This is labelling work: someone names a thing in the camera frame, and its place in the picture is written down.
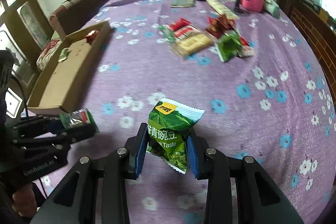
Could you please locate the green white candy packet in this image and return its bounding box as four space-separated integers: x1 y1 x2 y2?
58 48 70 63

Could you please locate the brown cardboard tray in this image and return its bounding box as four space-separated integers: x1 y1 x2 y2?
27 22 112 115

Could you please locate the green silver snack packet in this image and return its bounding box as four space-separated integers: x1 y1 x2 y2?
59 108 98 132

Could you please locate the floral blanket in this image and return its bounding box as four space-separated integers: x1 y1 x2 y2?
36 31 62 72

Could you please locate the small red candy packet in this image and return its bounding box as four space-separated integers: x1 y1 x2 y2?
168 18 191 32

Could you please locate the green pea snack bag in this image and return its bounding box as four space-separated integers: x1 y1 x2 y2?
147 98 205 174

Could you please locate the dark red snack packet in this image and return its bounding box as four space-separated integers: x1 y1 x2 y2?
206 14 236 39

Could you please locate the person's left hand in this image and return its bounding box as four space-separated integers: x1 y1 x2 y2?
12 183 37 218

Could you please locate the brown armchair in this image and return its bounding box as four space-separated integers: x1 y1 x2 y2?
49 0 108 40

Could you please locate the small green booklet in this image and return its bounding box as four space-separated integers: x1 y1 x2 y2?
170 0 196 8

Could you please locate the black cable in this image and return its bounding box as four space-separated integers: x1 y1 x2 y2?
10 74 30 119

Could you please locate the red white snack packet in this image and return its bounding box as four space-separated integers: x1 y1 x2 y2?
174 25 201 40

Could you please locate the beige cracker packet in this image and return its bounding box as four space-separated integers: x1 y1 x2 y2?
171 33 214 58

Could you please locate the wooden glass door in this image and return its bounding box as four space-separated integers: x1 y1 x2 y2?
1 0 54 70

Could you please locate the cream lotion tube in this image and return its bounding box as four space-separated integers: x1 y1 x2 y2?
206 0 239 20

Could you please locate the green pea snack bag two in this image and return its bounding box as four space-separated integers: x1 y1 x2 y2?
215 30 242 63

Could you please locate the purple floral tablecloth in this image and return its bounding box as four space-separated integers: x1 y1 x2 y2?
34 0 336 224

